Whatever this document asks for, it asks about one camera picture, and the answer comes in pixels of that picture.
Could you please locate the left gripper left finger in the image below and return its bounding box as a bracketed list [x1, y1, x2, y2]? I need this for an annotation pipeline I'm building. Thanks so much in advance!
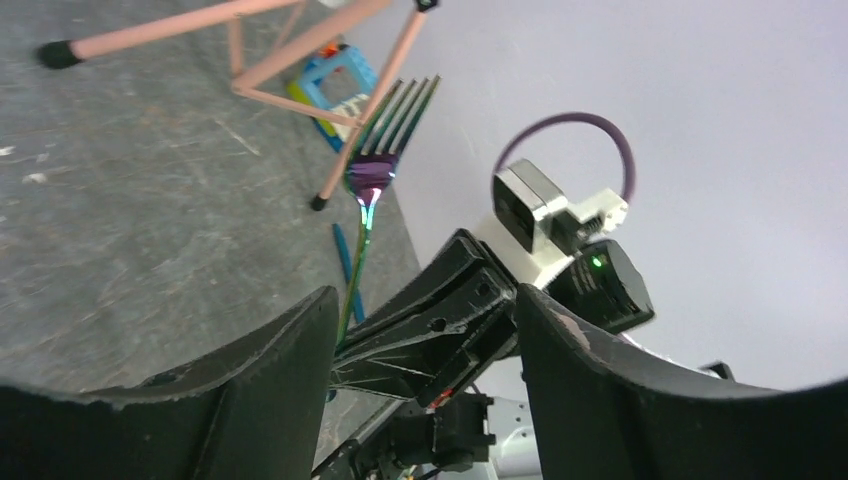
[1, 287, 338, 479]

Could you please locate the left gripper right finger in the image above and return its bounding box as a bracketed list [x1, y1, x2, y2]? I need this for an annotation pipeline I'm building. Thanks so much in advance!
[515, 285, 847, 479]

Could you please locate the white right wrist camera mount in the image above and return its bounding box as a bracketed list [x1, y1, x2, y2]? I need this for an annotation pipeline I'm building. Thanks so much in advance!
[472, 159, 629, 288]

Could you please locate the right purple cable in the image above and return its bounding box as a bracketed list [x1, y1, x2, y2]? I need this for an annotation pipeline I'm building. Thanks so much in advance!
[491, 111, 637, 207]

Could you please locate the colourful toy block house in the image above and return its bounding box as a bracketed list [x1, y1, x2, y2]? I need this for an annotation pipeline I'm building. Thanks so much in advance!
[285, 43, 378, 118]

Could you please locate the pink music stand tripod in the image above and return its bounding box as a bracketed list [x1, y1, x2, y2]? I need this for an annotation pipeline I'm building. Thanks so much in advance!
[36, 0, 442, 213]

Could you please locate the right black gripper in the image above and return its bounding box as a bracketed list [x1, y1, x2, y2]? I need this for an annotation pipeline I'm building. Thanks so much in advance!
[311, 229, 518, 479]

